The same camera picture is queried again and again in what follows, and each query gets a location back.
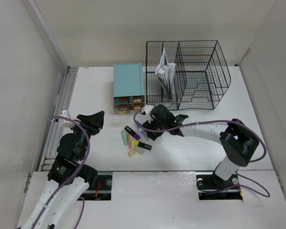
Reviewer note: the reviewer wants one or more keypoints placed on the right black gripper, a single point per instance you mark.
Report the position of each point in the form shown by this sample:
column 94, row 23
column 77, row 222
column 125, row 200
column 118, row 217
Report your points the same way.
column 151, row 134

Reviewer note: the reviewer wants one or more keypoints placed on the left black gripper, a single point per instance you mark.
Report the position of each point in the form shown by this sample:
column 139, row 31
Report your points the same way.
column 94, row 122

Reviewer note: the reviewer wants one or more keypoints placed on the clear spray bottle blue cap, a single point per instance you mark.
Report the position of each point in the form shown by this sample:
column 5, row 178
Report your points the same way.
column 142, row 131

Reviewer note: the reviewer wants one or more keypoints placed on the teal mini drawer cabinet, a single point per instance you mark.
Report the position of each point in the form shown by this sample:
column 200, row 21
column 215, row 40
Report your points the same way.
column 128, row 88

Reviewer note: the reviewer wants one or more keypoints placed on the white paper booklet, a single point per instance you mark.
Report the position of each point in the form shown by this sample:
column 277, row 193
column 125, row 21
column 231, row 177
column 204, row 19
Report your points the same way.
column 165, row 73

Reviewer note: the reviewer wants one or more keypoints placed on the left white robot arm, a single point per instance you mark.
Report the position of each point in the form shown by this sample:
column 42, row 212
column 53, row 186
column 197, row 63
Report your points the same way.
column 69, row 175

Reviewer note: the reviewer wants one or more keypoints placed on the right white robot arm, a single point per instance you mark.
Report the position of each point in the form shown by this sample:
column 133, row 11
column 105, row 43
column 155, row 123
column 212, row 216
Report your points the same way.
column 161, row 114

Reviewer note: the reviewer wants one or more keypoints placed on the purple black highlighter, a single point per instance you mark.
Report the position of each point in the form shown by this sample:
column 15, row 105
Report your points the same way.
column 132, row 133

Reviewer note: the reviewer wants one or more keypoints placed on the yellow black highlighter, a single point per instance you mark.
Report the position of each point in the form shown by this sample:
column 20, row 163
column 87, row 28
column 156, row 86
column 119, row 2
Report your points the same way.
column 141, row 145

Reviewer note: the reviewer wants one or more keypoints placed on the orange highlighter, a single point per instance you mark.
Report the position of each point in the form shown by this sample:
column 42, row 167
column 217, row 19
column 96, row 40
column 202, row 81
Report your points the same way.
column 129, row 140

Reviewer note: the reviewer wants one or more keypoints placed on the green highlighter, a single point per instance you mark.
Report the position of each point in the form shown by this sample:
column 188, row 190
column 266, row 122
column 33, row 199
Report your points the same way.
column 124, row 137

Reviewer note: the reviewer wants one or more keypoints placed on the small wooden eraser block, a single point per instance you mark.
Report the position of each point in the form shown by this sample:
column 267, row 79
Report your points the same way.
column 131, row 153

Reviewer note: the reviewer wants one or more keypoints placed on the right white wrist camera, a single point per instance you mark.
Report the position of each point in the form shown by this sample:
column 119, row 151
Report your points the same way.
column 146, row 111

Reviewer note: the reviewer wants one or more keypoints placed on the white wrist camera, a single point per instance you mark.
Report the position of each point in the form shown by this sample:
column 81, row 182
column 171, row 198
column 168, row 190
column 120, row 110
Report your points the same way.
column 146, row 111
column 65, row 123

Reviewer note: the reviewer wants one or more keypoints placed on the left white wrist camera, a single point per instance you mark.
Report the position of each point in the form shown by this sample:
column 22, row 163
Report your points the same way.
column 65, row 123

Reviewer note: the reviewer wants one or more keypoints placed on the aluminium rail frame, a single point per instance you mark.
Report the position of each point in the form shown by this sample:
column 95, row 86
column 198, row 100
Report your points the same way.
column 52, row 136

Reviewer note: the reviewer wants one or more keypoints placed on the black wire mesh organizer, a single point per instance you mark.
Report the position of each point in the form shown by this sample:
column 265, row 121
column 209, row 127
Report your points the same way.
column 201, row 76

